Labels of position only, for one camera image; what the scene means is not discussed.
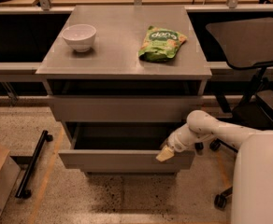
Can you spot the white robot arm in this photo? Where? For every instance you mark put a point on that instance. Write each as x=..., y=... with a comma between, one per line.
x=252, y=197

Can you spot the grey top drawer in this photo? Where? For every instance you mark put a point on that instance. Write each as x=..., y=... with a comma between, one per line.
x=123, y=109

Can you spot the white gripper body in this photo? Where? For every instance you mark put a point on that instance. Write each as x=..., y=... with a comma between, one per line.
x=176, y=143

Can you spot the grey drawer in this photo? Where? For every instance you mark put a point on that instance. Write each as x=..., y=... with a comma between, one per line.
x=115, y=147
x=123, y=109

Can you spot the black office chair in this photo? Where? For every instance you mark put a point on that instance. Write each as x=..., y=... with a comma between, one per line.
x=244, y=45

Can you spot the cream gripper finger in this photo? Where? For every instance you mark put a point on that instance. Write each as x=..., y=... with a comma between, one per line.
x=165, y=154

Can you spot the grey drawer cabinet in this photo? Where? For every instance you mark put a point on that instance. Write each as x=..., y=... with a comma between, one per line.
x=112, y=67

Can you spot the green snack bag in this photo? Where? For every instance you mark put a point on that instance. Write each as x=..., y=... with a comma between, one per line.
x=160, y=45

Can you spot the white ceramic bowl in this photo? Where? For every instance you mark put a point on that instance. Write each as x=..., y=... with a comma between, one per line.
x=79, y=37

